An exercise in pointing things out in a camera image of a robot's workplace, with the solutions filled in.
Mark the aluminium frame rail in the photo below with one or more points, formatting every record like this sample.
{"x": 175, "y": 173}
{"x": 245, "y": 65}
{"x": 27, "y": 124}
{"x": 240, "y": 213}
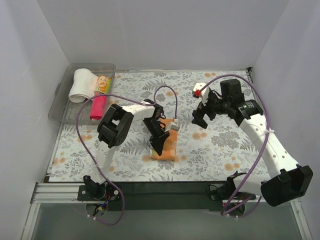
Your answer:
{"x": 45, "y": 192}

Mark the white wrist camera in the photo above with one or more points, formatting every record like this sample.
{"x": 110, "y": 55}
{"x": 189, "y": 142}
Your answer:
{"x": 201, "y": 90}
{"x": 172, "y": 126}

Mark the clear grey plastic tray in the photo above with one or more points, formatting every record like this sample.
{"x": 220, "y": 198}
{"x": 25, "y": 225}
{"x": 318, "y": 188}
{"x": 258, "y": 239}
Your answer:
{"x": 62, "y": 109}

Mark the white rolled towel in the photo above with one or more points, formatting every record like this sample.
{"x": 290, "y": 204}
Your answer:
{"x": 84, "y": 85}

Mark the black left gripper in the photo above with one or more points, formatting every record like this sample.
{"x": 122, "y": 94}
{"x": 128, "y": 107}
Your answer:
{"x": 158, "y": 133}

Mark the orange blue patterned towel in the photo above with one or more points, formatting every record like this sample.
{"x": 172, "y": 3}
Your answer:
{"x": 169, "y": 148}

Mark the red microfiber towel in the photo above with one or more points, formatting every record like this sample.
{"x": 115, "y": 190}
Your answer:
{"x": 98, "y": 107}

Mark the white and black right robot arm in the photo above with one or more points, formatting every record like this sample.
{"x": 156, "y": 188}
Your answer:
{"x": 287, "y": 180}

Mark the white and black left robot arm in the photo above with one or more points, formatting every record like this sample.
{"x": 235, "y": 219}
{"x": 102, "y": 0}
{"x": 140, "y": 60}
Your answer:
{"x": 112, "y": 132}

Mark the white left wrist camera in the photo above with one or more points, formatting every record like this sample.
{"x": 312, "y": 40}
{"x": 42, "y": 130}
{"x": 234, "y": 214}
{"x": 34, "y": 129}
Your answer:
{"x": 172, "y": 126}

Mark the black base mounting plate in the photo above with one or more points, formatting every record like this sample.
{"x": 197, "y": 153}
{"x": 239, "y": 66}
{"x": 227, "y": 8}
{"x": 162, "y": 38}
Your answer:
{"x": 212, "y": 201}

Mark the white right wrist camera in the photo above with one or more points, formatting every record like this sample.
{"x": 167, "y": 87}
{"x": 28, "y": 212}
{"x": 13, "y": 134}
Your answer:
{"x": 201, "y": 90}

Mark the orange patterned rolled towel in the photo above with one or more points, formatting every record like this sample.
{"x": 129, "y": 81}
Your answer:
{"x": 103, "y": 85}

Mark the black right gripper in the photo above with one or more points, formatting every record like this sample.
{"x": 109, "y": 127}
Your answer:
{"x": 203, "y": 111}

